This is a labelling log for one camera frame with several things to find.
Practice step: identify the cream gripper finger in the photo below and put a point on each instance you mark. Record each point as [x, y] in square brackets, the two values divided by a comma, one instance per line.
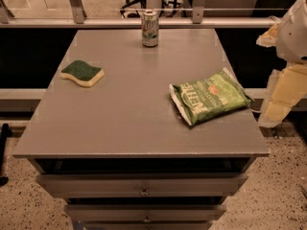
[284, 90]
[268, 38]

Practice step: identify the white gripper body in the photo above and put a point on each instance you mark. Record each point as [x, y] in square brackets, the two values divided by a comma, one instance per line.
[294, 38]

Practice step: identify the green yellow sponge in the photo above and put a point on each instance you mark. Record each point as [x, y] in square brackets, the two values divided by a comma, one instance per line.
[82, 73]

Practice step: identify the green Kettle chips bag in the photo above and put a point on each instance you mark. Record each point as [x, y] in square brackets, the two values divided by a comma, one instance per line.
[200, 100]

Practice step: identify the black office chair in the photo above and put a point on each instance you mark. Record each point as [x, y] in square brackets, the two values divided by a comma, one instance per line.
[136, 0]

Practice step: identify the grey drawer cabinet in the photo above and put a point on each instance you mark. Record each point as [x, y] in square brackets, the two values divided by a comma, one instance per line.
[127, 123]

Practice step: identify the grey drawer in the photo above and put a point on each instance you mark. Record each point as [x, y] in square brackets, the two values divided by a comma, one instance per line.
[141, 185]
[144, 213]

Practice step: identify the top grey drawer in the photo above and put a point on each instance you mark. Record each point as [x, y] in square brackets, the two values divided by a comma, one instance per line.
[141, 185]

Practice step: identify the black stand at left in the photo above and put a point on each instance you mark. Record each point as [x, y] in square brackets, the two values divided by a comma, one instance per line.
[4, 134]

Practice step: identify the metal railing frame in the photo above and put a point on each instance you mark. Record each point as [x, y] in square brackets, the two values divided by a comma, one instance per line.
[72, 14]

